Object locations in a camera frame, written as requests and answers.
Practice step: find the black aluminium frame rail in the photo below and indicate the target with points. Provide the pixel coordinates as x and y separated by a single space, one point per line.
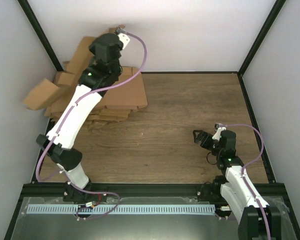
55 189

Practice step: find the grey metal base plate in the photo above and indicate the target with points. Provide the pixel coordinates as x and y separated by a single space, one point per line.
220 226

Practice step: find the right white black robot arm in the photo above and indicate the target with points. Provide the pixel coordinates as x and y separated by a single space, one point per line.
257 220

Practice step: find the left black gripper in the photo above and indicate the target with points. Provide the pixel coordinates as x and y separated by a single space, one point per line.
91 48

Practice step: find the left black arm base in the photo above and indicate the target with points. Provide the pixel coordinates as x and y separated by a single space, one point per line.
71 194

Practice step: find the light blue slotted cable duct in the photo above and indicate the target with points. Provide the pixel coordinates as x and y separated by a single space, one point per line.
123 209

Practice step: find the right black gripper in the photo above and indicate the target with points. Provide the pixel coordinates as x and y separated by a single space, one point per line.
202 134

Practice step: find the brown cardboard box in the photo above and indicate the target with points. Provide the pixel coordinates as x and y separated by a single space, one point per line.
65 80

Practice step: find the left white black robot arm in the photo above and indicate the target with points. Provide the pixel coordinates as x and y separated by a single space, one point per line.
58 142

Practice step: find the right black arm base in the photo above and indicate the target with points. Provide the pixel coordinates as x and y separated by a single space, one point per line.
211 191

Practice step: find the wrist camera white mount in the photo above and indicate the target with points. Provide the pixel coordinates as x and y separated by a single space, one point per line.
123 37
218 127

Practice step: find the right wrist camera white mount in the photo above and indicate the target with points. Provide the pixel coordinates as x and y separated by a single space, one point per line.
218 127

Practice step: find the stack of flat cardboard blanks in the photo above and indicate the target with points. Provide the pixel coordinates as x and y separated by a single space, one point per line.
115 106

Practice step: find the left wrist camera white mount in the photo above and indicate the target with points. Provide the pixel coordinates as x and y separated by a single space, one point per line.
123 37

